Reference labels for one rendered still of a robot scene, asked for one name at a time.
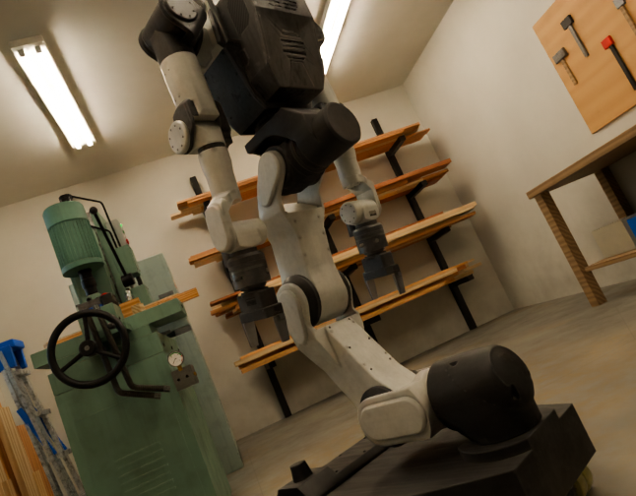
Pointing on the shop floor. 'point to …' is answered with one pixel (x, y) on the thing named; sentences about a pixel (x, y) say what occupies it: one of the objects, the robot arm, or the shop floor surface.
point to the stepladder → (37, 421)
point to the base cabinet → (142, 438)
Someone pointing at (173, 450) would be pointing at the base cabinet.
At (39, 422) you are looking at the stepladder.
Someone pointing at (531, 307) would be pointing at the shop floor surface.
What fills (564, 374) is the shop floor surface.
